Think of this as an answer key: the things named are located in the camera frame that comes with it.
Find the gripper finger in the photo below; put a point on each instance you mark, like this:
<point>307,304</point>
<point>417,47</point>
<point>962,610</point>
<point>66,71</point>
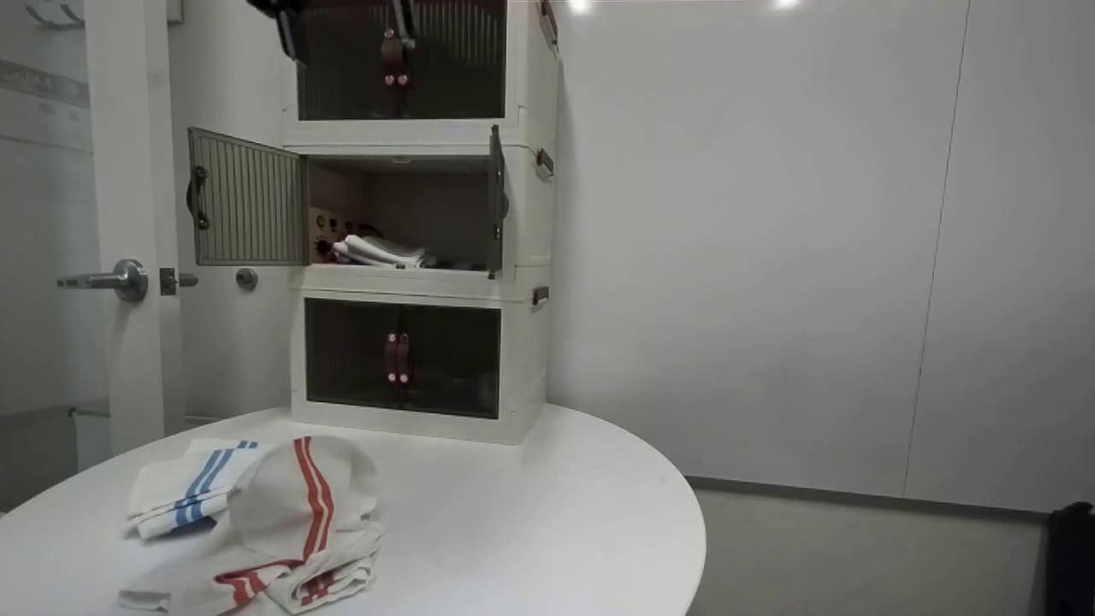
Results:
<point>292,36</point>
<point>405,21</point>

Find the dark translucent cabinet door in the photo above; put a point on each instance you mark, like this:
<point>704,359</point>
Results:
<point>458,68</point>
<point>453,364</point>
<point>346,359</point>
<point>342,81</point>

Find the ribbed cabinet door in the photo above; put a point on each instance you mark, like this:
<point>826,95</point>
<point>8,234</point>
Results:
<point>495,205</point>
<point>252,201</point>

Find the beige box with knobs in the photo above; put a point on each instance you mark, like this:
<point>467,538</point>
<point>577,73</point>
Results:
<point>323,229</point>

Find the white room door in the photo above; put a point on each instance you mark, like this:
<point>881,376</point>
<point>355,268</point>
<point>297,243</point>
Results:
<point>128,154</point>

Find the folded white towels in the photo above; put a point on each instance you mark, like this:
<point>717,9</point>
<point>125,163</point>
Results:
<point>381,253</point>

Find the white stacked storage cabinet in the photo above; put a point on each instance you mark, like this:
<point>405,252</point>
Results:
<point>530,222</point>

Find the blue striped white towel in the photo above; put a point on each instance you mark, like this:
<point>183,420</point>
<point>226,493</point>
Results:
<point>184,492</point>

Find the red striped white towel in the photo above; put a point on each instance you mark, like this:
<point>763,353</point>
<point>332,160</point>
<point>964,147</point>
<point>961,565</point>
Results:
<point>295,513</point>

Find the black object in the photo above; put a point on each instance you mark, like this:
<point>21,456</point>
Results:
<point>1071,560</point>

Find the wall coat hooks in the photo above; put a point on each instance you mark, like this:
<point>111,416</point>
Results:
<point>56,12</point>

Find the silver wall door stop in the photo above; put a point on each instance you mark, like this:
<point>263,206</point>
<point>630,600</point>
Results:
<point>246,278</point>

